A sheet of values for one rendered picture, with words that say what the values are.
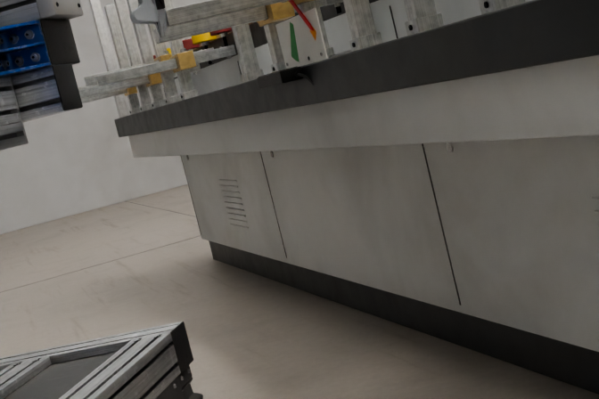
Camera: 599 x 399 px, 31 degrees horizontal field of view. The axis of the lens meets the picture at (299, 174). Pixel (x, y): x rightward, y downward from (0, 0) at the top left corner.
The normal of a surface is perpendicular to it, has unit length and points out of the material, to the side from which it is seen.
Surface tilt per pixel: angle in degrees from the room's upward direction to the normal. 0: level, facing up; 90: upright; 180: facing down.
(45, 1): 90
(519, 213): 90
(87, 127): 90
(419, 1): 90
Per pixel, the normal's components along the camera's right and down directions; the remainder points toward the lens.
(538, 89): -0.92, 0.25
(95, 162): 0.30, 0.01
